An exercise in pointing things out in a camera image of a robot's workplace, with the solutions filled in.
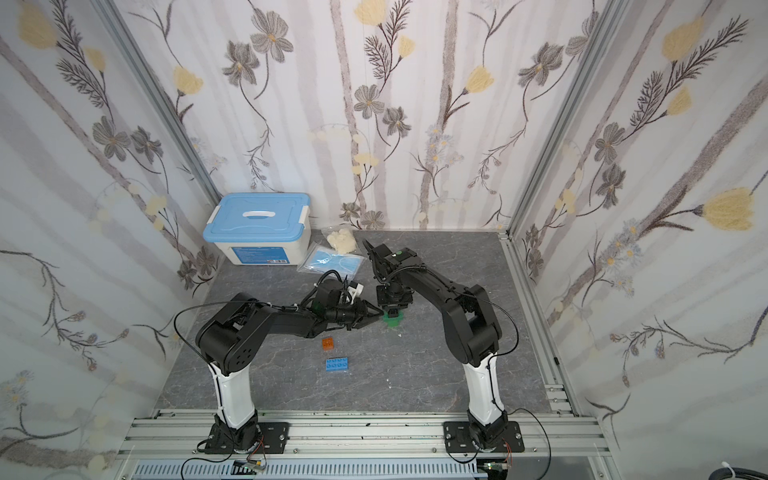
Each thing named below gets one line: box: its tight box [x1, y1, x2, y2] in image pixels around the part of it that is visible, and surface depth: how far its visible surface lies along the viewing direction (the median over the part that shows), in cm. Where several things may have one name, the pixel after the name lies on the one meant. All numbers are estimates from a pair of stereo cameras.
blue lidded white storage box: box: [203, 192, 312, 266], surface depth 104 cm
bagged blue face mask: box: [297, 243, 366, 277], surface depth 113 cm
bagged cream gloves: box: [327, 228, 357, 254], surface depth 117 cm
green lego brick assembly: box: [382, 310, 405, 327], surface depth 93 cm
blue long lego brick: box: [325, 357, 349, 372], surface depth 87 cm
